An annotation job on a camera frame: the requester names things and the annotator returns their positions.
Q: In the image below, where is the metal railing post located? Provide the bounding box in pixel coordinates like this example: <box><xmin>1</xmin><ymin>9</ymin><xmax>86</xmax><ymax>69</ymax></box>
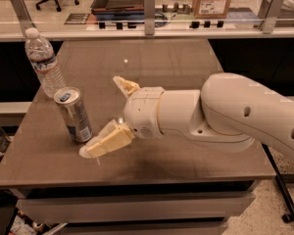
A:
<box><xmin>144</xmin><ymin>0</ymin><xmax>155</xmax><ymax>35</ymax></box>
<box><xmin>10</xmin><ymin>0</ymin><xmax>35</xmax><ymax>35</ymax></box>
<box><xmin>259</xmin><ymin>0</ymin><xmax>284</xmax><ymax>34</ymax></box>

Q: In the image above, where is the clear plastic water bottle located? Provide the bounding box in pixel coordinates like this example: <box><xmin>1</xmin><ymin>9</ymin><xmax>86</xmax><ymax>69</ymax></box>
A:
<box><xmin>24</xmin><ymin>27</ymin><xmax>66</xmax><ymax>98</ymax></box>

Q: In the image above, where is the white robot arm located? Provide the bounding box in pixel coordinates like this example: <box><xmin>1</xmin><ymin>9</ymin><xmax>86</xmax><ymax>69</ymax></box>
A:
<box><xmin>79</xmin><ymin>73</ymin><xmax>294</xmax><ymax>163</ymax></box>

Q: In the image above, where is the brown cardboard box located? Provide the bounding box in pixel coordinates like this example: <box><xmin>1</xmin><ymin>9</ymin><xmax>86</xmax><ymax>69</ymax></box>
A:
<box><xmin>192</xmin><ymin>0</ymin><xmax>231</xmax><ymax>19</ymax></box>

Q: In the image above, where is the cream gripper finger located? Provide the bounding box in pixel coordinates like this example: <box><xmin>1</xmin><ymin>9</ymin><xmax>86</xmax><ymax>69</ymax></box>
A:
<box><xmin>113</xmin><ymin>76</ymin><xmax>140</xmax><ymax>99</ymax></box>
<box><xmin>79</xmin><ymin>119</ymin><xmax>135</xmax><ymax>159</ymax></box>

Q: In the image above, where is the right metal railing post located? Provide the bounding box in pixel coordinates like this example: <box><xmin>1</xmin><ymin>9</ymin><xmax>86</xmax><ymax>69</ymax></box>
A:
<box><xmin>259</xmin><ymin>0</ymin><xmax>284</xmax><ymax>34</ymax></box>

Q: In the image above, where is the grey drawer cabinet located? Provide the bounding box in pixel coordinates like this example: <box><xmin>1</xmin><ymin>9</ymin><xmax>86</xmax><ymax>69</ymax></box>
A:
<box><xmin>12</xmin><ymin>179</ymin><xmax>256</xmax><ymax>235</ymax></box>

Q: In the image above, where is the silver redbull can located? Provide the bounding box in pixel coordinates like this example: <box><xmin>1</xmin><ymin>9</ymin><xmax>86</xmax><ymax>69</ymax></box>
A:
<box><xmin>54</xmin><ymin>86</ymin><xmax>92</xmax><ymax>143</ymax></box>

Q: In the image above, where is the black floor stand bar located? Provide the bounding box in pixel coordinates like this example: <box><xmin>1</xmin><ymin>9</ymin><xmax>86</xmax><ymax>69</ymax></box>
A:
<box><xmin>262</xmin><ymin>144</ymin><xmax>294</xmax><ymax>223</ymax></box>

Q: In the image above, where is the middle metal railing post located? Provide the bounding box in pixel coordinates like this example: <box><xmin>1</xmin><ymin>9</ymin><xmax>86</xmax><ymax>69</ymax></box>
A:
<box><xmin>144</xmin><ymin>0</ymin><xmax>155</xmax><ymax>35</ymax></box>

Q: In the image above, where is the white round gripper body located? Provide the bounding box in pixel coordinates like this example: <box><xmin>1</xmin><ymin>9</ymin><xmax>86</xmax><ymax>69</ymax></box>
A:
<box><xmin>123</xmin><ymin>87</ymin><xmax>165</xmax><ymax>139</ymax></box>

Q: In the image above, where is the glass railing panel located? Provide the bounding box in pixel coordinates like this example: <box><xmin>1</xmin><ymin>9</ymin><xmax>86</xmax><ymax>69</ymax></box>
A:
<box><xmin>0</xmin><ymin>0</ymin><xmax>294</xmax><ymax>42</ymax></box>

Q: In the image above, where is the left metal railing post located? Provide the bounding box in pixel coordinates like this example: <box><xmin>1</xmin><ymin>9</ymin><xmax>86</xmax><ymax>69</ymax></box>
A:
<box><xmin>10</xmin><ymin>0</ymin><xmax>35</xmax><ymax>35</ymax></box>

